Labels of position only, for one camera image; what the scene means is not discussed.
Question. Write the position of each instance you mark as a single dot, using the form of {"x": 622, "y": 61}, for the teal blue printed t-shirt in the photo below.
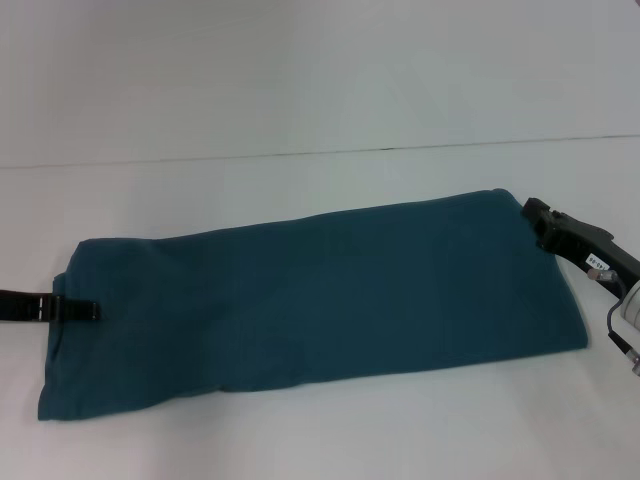
{"x": 325, "y": 300}

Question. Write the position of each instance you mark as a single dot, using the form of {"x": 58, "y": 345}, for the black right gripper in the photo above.
{"x": 595, "y": 242}

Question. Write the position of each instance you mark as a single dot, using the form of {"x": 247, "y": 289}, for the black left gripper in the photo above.
{"x": 20, "y": 306}

